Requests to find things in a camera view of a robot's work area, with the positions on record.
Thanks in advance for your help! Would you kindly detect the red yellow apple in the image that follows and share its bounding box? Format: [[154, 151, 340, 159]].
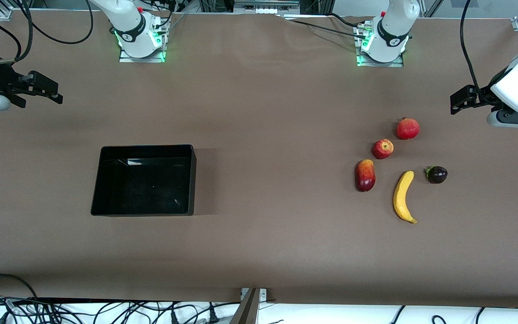
[[371, 139, 395, 160]]

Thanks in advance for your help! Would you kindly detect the yellow banana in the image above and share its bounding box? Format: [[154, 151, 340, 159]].
[[393, 170, 418, 224]]

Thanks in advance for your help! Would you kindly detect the black plastic box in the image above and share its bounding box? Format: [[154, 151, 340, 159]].
[[90, 144, 196, 217]]

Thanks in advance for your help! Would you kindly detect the red pomegranate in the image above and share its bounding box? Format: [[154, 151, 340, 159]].
[[396, 117, 420, 140]]

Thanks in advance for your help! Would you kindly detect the dark purple eggplant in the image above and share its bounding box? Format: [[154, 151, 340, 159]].
[[424, 166, 448, 184]]

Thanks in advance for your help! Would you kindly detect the red orange mango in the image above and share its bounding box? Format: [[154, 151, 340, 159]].
[[355, 159, 376, 193]]

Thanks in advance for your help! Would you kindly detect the brown table cover sheet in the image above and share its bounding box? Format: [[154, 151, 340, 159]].
[[0, 9, 518, 309]]

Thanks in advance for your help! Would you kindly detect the white power strip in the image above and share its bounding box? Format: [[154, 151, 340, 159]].
[[233, 0, 301, 15]]

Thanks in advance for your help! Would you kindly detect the aluminium profile bar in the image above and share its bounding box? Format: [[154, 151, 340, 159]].
[[229, 288, 261, 324]]

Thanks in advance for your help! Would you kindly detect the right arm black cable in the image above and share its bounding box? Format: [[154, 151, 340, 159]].
[[14, 0, 94, 61]]

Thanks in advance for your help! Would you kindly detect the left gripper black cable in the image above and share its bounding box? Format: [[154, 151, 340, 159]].
[[460, 0, 487, 102]]

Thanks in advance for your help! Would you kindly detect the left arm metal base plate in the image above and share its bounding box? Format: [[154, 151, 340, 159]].
[[357, 53, 405, 68]]

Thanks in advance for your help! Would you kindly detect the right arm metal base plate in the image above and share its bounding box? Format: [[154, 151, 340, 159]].
[[119, 47, 166, 63]]

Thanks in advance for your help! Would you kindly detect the left arm base black cable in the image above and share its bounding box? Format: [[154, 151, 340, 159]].
[[286, 13, 370, 41]]

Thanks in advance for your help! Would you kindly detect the black looped cable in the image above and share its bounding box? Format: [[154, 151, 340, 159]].
[[0, 273, 39, 299]]

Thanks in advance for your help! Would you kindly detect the black cable tangle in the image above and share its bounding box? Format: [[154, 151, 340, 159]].
[[0, 295, 241, 324]]

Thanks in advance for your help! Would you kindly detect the white metal bracket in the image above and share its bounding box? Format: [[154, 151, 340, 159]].
[[240, 288, 268, 301]]

